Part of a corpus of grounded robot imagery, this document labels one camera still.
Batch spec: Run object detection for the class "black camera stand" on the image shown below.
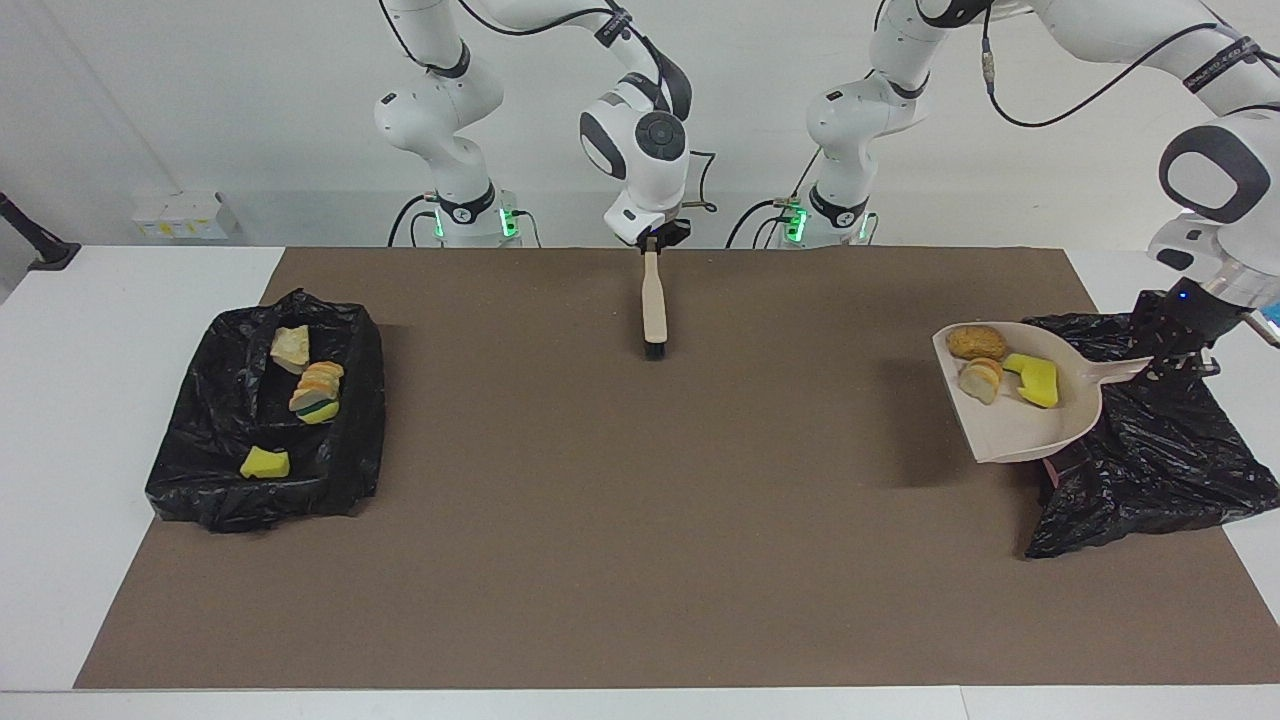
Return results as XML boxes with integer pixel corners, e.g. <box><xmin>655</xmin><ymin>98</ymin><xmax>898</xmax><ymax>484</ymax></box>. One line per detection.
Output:
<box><xmin>0</xmin><ymin>192</ymin><xmax>81</xmax><ymax>271</ymax></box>

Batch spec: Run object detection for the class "beige plastic dustpan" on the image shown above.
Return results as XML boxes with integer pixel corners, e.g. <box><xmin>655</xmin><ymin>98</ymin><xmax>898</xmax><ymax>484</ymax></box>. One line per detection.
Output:
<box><xmin>932</xmin><ymin>320</ymin><xmax>1153</xmax><ymax>465</ymax></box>

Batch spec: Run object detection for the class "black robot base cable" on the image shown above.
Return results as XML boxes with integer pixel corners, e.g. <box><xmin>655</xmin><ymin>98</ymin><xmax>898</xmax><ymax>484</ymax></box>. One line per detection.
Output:
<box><xmin>388</xmin><ymin>192</ymin><xmax>441</xmax><ymax>248</ymax></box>
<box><xmin>725</xmin><ymin>150</ymin><xmax>823</xmax><ymax>249</ymax></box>

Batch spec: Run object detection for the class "white box on floor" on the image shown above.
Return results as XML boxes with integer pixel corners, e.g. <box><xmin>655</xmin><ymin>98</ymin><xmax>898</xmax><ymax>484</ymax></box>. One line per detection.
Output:
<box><xmin>132</xmin><ymin>192</ymin><xmax>241</xmax><ymax>241</ymax></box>

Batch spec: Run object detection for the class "right arm gripper cable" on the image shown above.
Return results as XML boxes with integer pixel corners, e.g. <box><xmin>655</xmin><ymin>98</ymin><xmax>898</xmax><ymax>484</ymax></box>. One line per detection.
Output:
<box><xmin>380</xmin><ymin>0</ymin><xmax>721</xmax><ymax>216</ymax></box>

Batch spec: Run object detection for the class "brown table mat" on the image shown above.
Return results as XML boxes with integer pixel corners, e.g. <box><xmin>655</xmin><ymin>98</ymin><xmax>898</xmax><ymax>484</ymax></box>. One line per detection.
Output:
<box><xmin>75</xmin><ymin>247</ymin><xmax>1280</xmax><ymax>691</ymax></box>

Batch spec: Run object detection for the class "left arm gripper cable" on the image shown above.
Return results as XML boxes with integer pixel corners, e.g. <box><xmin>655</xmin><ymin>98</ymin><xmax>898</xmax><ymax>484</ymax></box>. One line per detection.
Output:
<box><xmin>978</xmin><ymin>0</ymin><xmax>1263</xmax><ymax>131</ymax></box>

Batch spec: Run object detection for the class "beige hand brush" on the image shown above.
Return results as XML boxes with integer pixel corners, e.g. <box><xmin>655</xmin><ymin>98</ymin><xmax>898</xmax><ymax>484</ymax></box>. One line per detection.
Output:
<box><xmin>641</xmin><ymin>248</ymin><xmax>669</xmax><ymax>361</ymax></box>

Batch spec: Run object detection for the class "striped toy croissant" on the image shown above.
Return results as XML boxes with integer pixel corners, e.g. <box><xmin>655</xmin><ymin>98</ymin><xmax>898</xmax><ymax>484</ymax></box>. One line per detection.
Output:
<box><xmin>958</xmin><ymin>357</ymin><xmax>1004</xmax><ymax>406</ymax></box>
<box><xmin>289</xmin><ymin>361</ymin><xmax>345</xmax><ymax>416</ymax></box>

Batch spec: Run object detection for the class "pale toast slice toy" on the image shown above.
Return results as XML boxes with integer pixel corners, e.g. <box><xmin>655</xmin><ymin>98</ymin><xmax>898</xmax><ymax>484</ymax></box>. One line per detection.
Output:
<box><xmin>270</xmin><ymin>325</ymin><xmax>312</xmax><ymax>375</ymax></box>

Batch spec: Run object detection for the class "arm gripper cable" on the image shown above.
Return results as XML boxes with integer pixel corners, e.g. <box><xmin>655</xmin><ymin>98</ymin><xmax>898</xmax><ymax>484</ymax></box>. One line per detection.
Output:
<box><xmin>978</xmin><ymin>0</ymin><xmax>1263</xmax><ymax>131</ymax></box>
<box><xmin>380</xmin><ymin>0</ymin><xmax>721</xmax><ymax>216</ymax></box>

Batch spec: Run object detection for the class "open black trash bag bin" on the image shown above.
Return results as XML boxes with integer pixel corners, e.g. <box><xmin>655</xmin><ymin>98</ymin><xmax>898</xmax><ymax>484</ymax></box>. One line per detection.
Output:
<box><xmin>145</xmin><ymin>289</ymin><xmax>386</xmax><ymax>533</ymax></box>

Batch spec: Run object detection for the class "brown bread roll toy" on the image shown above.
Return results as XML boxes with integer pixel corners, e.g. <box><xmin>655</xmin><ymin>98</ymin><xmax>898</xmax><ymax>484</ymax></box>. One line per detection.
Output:
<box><xmin>946</xmin><ymin>325</ymin><xmax>1008</xmax><ymax>362</ymax></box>

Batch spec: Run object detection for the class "crumpled black trash bag bin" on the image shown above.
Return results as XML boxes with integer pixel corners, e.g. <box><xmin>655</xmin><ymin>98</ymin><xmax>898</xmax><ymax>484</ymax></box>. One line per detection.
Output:
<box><xmin>1022</xmin><ymin>313</ymin><xmax>1280</xmax><ymax>559</ymax></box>

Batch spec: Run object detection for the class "notched yellow sponge block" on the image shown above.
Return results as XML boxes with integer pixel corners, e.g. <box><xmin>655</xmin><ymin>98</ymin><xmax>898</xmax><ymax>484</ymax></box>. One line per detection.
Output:
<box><xmin>1003</xmin><ymin>353</ymin><xmax>1060</xmax><ymax>410</ymax></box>

